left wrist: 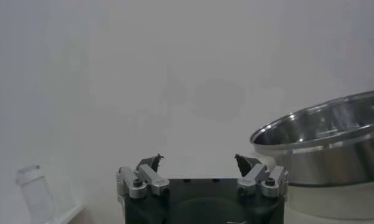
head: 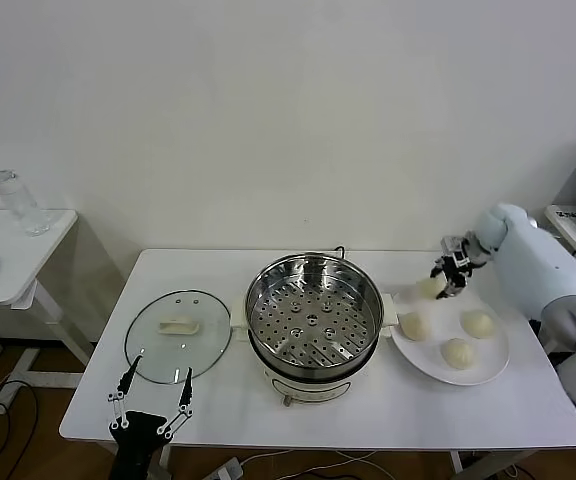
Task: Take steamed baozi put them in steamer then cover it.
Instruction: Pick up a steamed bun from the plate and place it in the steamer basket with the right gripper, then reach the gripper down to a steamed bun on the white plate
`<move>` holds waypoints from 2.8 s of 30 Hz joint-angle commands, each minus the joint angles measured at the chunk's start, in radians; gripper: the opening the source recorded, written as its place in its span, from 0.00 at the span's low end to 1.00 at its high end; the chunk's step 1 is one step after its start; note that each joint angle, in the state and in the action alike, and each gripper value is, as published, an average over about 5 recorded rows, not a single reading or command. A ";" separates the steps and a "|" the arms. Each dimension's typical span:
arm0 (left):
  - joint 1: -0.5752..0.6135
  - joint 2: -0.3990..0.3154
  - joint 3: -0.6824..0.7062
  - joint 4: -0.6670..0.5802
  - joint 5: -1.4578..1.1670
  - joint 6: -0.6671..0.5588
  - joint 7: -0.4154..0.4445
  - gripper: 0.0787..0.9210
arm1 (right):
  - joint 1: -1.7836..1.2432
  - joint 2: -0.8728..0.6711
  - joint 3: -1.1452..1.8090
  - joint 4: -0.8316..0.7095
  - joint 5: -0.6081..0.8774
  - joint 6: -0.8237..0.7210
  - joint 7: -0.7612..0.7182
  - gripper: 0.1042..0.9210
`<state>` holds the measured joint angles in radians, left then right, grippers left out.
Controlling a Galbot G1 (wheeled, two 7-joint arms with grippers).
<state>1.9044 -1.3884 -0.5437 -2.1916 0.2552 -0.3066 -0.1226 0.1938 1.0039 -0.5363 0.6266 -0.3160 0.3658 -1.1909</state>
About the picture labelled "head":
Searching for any white power strip with switch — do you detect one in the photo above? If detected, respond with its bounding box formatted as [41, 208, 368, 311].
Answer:
[207, 457, 244, 480]

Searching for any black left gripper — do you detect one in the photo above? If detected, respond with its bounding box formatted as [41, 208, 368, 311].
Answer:
[107, 351, 195, 480]

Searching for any white side table with label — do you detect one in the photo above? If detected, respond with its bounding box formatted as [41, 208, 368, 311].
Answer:
[542, 204, 576, 291]

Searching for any glass lid with white handle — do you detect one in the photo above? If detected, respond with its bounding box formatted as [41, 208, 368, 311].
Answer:
[124, 289, 233, 385]

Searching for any clear plastic water bottle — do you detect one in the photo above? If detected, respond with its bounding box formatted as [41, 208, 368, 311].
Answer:
[0, 169, 52, 238]

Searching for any stainless steel steamer basket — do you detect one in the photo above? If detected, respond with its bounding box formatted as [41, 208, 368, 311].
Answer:
[244, 253, 384, 369]

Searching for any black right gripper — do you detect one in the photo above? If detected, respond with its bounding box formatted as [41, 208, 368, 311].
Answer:
[428, 241, 488, 301]

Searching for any steel steamer pot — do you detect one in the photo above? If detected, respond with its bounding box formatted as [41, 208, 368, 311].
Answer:
[230, 292, 399, 409]

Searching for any white round plate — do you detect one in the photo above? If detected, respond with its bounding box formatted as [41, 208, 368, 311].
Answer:
[391, 282, 512, 386]

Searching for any white steamed baozi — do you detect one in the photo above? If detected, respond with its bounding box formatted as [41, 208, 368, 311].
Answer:
[440, 338, 477, 371]
[400, 311, 433, 343]
[461, 309, 496, 340]
[416, 277, 447, 301]

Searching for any black floor cable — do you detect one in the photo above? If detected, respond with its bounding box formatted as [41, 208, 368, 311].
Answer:
[0, 382, 39, 480]

